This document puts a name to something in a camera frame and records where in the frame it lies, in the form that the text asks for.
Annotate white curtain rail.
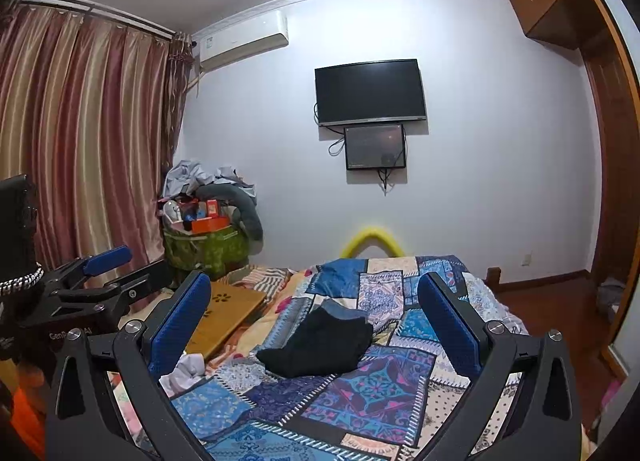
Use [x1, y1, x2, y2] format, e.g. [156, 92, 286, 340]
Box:
[12, 0, 194, 44]

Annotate white air conditioner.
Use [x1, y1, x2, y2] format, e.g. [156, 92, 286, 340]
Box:
[192, 10, 290, 73]

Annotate grey long cushion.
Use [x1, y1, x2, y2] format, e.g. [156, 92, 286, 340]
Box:
[197, 183, 265, 255]

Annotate yellow foam arch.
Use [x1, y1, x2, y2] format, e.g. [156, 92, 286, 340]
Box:
[340, 226, 405, 260]

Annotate pale pile of clothes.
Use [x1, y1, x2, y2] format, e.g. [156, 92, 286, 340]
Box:
[162, 159, 256, 202]

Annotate grey cloth bundle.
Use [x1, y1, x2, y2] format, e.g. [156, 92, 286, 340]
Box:
[597, 278, 624, 323]

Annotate black wall television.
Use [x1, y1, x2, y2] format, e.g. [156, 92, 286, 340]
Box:
[314, 59, 428, 128]

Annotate small black wall monitor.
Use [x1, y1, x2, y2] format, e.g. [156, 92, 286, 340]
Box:
[344, 124, 406, 172]

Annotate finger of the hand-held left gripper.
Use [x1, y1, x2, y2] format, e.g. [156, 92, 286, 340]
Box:
[44, 247, 134, 293]
[100, 261, 175, 314]

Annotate flat orange box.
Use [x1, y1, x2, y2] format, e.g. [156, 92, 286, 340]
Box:
[191, 217, 229, 235]

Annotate blue patchwork blanket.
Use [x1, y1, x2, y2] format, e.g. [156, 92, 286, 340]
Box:
[107, 255, 529, 461]

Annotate wooden lap desk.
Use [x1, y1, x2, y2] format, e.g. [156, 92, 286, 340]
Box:
[184, 280, 267, 361]

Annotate blue jeans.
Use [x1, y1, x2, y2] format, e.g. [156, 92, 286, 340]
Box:
[312, 302, 369, 325]

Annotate braided black white cable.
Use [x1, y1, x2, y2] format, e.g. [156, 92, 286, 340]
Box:
[0, 263, 45, 298]

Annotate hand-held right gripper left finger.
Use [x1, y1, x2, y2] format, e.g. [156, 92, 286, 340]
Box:
[45, 270, 213, 461]

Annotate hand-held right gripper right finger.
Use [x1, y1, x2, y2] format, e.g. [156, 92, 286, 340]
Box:
[417, 271, 584, 461]

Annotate striped pink curtain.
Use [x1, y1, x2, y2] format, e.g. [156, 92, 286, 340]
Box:
[0, 3, 194, 284]

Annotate white crumpled cloth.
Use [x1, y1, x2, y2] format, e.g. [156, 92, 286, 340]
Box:
[159, 353, 206, 398]

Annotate beige pink fleece blanket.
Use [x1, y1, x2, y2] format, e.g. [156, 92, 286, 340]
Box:
[267, 268, 321, 334]

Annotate orange striped bed sheet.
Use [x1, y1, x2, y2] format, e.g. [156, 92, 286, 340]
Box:
[227, 265, 293, 303]

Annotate person's left forearm orange sleeve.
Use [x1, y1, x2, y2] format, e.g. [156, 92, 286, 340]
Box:
[10, 381, 48, 461]

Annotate green patterned bag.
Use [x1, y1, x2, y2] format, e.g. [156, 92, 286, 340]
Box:
[162, 223, 250, 283]

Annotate black pants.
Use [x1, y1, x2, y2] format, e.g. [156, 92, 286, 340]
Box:
[256, 312, 374, 378]

